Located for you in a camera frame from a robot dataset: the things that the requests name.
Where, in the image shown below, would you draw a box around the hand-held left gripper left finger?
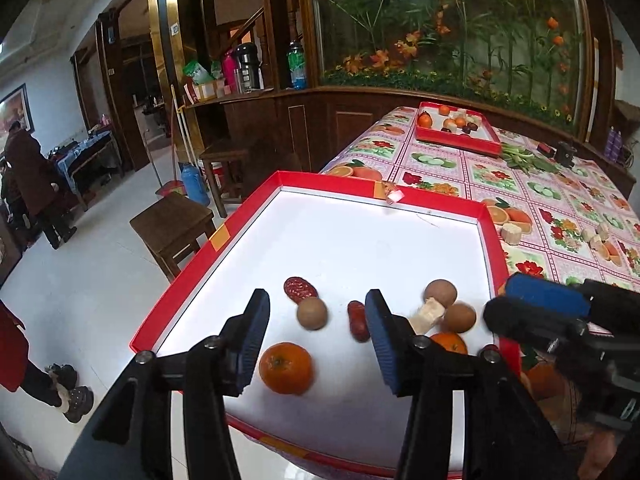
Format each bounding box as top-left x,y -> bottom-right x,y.
60,288 -> 271,480

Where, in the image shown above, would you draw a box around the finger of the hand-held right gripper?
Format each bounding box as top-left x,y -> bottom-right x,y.
504,273 -> 640,323
482,296 -> 589,357

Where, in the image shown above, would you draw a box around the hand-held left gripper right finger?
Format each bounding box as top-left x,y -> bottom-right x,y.
364,289 -> 576,480

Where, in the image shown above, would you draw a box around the brown longan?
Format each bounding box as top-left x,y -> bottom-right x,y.
442,302 -> 477,334
424,279 -> 457,307
296,296 -> 329,331

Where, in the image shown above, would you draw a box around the red cardboard box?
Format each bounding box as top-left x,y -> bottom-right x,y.
129,170 -> 523,478
415,101 -> 502,157

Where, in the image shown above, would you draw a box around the wooden stool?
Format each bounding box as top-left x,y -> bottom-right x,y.
198,137 -> 251,218
129,192 -> 217,283

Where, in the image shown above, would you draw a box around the green leafy vegetables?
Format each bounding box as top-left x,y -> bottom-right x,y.
500,144 -> 563,173

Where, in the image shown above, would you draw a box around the blue cylinder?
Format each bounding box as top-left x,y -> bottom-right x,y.
181,162 -> 211,207

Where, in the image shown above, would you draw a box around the red broom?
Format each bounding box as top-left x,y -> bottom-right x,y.
155,85 -> 188,197

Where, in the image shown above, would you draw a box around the table with dark cloth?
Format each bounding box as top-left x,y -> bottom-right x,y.
47,127 -> 123,211

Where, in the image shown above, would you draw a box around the small cardboard box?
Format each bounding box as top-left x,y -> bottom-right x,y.
192,80 -> 226,102

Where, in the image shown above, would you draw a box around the pink bottle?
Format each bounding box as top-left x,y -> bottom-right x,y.
221,50 -> 238,88

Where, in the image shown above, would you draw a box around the black thermos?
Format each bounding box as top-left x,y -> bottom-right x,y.
235,42 -> 262,92

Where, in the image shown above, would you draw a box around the green bag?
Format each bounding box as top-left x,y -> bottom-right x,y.
182,60 -> 216,86

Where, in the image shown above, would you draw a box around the green plastic bottle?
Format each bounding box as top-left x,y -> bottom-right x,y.
286,40 -> 307,92

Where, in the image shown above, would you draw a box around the artificial flower wall panel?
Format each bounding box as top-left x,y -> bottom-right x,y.
310,0 -> 596,131

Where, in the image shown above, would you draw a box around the framed wall picture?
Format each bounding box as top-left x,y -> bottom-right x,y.
0,82 -> 35,133

